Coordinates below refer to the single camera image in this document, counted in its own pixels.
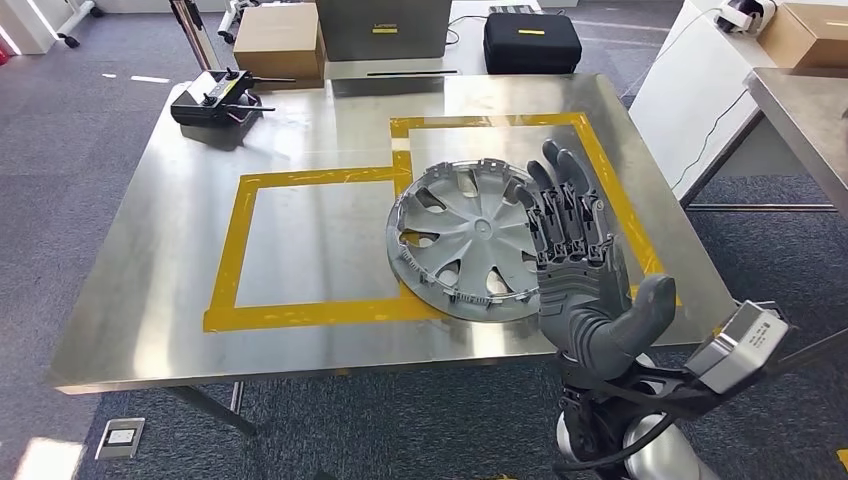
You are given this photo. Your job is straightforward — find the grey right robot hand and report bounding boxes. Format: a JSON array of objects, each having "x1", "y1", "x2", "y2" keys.
[{"x1": 513, "y1": 139, "x2": 677, "y2": 382}]

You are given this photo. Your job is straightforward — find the grey plastic wheel hubcap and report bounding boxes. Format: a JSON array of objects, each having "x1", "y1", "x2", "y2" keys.
[{"x1": 385, "y1": 157, "x2": 552, "y2": 325}]

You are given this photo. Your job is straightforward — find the steel workbench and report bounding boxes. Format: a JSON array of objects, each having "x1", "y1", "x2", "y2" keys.
[{"x1": 44, "y1": 72, "x2": 738, "y2": 439}]

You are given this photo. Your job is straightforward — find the white board panel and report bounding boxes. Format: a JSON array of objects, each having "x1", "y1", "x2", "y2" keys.
[{"x1": 627, "y1": 0, "x2": 780, "y2": 205}]

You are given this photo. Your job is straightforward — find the black carrying case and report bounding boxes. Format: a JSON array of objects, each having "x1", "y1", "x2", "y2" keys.
[{"x1": 482, "y1": 11, "x2": 584, "y2": 75}]

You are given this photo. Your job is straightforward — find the steel table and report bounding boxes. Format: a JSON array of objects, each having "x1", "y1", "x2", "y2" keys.
[{"x1": 682, "y1": 66, "x2": 848, "y2": 372}]

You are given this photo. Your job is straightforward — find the white device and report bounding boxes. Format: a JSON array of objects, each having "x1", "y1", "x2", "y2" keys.
[{"x1": 714, "y1": 0, "x2": 778, "y2": 34}]

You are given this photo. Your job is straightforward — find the brown cardboard box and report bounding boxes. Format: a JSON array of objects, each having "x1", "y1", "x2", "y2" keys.
[
  {"x1": 757, "y1": 3, "x2": 848, "y2": 71},
  {"x1": 233, "y1": 3, "x2": 327, "y2": 85}
]

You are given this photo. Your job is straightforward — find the black remote controller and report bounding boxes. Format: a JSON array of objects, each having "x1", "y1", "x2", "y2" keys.
[{"x1": 170, "y1": 66, "x2": 297, "y2": 128}]

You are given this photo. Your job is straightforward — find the metal floor socket plate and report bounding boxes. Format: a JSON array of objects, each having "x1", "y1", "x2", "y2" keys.
[{"x1": 95, "y1": 417, "x2": 146, "y2": 462}]

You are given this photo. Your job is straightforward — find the white rolling stand leg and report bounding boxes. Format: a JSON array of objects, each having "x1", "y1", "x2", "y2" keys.
[{"x1": 56, "y1": 0, "x2": 107, "y2": 49}]

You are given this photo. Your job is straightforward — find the black camera cable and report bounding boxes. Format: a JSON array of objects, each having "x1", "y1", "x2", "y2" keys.
[{"x1": 553, "y1": 410, "x2": 678, "y2": 475}]

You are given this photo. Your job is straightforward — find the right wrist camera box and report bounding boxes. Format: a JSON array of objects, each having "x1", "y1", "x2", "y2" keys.
[{"x1": 563, "y1": 301, "x2": 796, "y2": 425}]

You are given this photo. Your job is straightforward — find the thin dark cable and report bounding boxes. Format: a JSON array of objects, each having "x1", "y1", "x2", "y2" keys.
[{"x1": 670, "y1": 87, "x2": 750, "y2": 195}]

